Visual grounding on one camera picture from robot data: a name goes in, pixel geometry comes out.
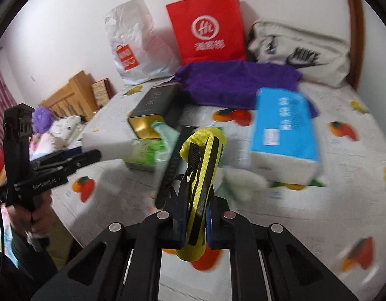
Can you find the person's dark sleeve forearm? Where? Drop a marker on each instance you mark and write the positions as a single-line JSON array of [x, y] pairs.
[[33, 269]]

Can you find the red Haidilao paper bag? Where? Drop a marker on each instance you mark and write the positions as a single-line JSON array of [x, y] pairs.
[[208, 30]]

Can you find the white sponge block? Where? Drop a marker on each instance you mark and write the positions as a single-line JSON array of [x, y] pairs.
[[112, 144]]

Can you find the wooden headboard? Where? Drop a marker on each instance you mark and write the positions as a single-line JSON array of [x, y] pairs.
[[75, 98]]

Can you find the dark green gold tin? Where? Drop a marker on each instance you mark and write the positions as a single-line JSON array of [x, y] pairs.
[[162, 103]]

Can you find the mint green cloth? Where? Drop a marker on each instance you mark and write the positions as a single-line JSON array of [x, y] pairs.
[[168, 139]]

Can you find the blue tissue pack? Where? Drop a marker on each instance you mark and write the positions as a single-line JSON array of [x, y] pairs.
[[283, 145]]

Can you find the green wet wipes pack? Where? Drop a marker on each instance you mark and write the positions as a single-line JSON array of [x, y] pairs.
[[146, 154]]

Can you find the white spotted plush pillow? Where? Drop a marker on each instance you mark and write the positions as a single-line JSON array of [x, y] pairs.
[[63, 128]]

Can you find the purple towel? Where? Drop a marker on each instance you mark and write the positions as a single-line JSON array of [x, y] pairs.
[[234, 83]]

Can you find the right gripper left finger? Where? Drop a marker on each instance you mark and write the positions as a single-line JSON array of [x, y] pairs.
[[177, 205]]

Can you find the brown wooden door frame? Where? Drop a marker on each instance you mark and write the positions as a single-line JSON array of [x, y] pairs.
[[357, 42]]

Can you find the white Miniso plastic bag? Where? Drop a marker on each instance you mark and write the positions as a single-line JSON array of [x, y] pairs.
[[138, 53]]

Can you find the purple plush toy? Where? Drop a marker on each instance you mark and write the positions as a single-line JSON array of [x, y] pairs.
[[42, 120]]

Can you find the person's left hand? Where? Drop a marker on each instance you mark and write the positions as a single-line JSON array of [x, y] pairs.
[[38, 222]]

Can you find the white tissue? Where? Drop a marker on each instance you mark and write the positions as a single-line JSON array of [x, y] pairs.
[[238, 184]]

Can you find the fruit pattern tablecloth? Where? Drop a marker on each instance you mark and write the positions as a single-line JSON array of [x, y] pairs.
[[340, 217]]

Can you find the brown framed picture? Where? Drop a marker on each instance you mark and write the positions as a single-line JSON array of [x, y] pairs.
[[103, 92]]

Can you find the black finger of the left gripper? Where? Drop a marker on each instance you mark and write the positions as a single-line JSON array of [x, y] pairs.
[[70, 160]]

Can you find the grey Nike pouch bag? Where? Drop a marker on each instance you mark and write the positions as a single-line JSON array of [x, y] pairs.
[[320, 58]]

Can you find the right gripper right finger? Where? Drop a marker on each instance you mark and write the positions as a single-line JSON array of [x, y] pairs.
[[218, 235]]

